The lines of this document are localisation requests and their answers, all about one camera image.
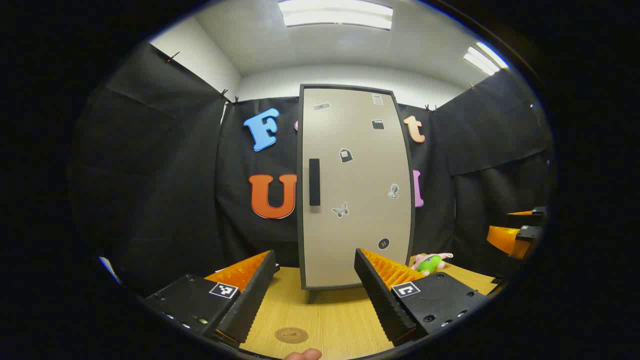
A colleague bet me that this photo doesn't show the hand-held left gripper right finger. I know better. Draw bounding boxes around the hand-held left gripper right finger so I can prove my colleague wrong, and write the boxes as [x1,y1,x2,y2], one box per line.
[354,248,488,347]

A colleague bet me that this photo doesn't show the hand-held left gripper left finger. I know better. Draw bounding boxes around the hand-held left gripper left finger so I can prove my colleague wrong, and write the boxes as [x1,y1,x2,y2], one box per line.
[142,250,277,348]

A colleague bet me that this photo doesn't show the round brown coaster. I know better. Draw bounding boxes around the round brown coaster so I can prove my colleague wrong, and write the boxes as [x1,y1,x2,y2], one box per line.
[274,327,310,344]

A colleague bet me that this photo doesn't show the grey cabinet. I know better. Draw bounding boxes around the grey cabinet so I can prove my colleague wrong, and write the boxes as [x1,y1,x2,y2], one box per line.
[296,83,417,304]

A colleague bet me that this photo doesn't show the beige cabinet door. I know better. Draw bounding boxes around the beige cabinet door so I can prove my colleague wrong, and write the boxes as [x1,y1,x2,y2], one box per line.
[302,87,412,289]

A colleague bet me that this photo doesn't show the black door handle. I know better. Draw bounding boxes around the black door handle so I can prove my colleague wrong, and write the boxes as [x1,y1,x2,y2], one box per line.
[308,158,321,207]

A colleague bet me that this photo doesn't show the green pink plush toy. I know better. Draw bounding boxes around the green pink plush toy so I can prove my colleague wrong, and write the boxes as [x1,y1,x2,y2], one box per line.
[411,252,454,277]

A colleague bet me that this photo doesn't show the black backdrop cloth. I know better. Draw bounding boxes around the black backdrop cloth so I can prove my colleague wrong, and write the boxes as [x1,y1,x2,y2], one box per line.
[70,42,553,296]

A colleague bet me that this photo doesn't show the small ceiling light panel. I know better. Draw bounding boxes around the small ceiling light panel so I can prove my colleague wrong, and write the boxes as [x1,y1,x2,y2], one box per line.
[462,41,509,76]

